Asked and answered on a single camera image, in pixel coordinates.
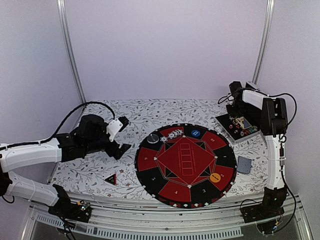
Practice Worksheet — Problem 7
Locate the black dealer button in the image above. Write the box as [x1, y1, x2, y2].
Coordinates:
[146, 133, 160, 144]

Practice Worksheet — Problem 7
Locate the blue small blind button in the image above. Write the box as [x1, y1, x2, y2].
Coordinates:
[191, 129, 201, 138]

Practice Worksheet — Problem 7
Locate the round red black poker mat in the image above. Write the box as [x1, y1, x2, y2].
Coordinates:
[134, 123, 237, 209]

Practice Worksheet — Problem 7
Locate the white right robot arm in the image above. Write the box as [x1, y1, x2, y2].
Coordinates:
[227, 81, 288, 218]

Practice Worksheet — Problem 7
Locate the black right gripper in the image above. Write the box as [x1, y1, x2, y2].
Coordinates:
[225, 100, 246, 117]

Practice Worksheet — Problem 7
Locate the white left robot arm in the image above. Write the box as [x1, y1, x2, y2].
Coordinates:
[0, 114, 131, 217]

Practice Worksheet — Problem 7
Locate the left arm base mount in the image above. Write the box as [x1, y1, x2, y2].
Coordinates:
[48, 199, 92, 223]

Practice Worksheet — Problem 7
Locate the aluminium frame post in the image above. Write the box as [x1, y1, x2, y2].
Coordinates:
[252, 0, 275, 85]
[56, 0, 86, 103]

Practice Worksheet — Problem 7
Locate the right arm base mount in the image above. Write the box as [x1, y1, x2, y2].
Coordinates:
[240, 204, 285, 235]

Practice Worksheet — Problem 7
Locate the floral patterned tablecloth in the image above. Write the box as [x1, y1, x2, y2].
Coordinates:
[48, 98, 285, 201]

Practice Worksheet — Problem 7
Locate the aluminium poker chip case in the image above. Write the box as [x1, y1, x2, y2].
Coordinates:
[214, 80, 268, 145]

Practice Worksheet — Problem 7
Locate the right aluminium frame post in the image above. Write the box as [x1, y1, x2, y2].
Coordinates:
[252, 0, 275, 85]

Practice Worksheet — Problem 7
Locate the left aluminium frame post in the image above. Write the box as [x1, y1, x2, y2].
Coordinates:
[56, 0, 86, 103]

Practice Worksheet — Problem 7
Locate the aluminium front rail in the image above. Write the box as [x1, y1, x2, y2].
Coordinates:
[21, 193, 318, 240]

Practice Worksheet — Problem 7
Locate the orange big blind button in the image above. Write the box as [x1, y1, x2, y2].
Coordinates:
[209, 172, 222, 183]

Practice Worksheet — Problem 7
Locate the triangular red black token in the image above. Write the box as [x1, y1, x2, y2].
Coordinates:
[104, 173, 117, 186]

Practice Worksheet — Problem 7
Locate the blue playing card deck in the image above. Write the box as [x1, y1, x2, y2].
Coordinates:
[237, 156, 252, 175]

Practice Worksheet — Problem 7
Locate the white blue chip row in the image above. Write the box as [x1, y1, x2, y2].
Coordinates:
[160, 129, 184, 142]

